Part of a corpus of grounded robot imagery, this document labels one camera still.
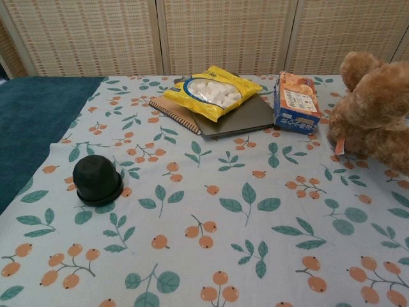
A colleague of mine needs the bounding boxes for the black dice cup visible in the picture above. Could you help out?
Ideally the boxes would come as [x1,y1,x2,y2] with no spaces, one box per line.
[72,154,121,201]

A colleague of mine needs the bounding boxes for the black round tray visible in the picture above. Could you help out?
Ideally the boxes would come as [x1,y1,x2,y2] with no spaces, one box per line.
[76,182,124,207]

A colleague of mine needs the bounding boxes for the brown spiral notebook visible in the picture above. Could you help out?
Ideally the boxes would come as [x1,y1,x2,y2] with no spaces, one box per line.
[148,95,205,136]

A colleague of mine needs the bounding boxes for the grey closed laptop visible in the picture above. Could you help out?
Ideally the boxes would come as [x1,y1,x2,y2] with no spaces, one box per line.
[190,72,275,140]

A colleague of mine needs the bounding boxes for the yellow marshmallow bag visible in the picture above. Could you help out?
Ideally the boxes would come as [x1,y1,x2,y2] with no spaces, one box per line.
[163,65,263,123]

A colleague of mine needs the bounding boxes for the floral fruit print tablecloth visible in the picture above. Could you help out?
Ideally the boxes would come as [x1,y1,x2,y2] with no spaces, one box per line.
[0,75,409,307]

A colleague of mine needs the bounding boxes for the blue orange biscuit box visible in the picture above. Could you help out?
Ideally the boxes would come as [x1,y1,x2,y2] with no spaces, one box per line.
[272,70,321,134]

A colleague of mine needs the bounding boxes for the woven bamboo folding screen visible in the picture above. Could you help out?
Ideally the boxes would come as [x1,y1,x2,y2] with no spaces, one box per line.
[0,0,409,79]

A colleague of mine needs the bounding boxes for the brown plush teddy bear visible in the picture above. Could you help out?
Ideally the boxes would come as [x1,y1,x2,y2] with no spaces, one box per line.
[327,51,409,177]

